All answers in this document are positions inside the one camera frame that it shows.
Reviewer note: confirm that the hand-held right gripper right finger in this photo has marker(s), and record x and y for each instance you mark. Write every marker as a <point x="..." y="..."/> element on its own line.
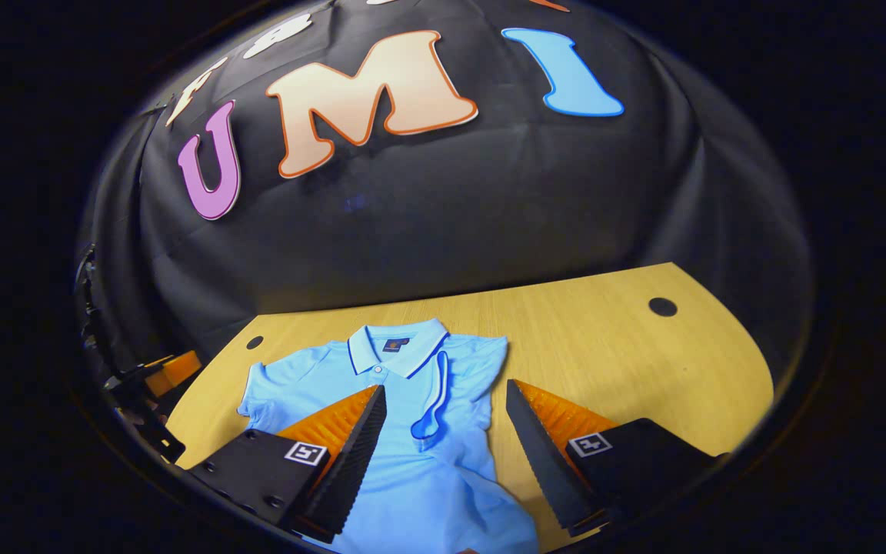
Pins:
<point x="539" y="454"/>

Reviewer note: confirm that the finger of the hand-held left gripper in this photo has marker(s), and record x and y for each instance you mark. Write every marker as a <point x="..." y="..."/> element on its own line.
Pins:
<point x="174" y="371"/>

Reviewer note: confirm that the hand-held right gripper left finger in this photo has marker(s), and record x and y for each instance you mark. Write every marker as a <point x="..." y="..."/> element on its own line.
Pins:
<point x="354" y="454"/>

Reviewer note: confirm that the light blue T-shirt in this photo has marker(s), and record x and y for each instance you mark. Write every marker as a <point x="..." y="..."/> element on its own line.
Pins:
<point x="420" y="477"/>

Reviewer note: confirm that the round black table grommet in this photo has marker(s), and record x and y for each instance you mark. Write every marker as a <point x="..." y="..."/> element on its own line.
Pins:
<point x="254" y="342"/>
<point x="663" y="307"/>

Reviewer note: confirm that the black stand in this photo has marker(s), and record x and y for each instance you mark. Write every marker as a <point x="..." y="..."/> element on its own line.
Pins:
<point x="86" y="300"/>

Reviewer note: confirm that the black backdrop cloth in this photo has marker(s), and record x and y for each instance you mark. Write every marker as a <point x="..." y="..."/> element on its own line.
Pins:
<point x="451" y="208"/>

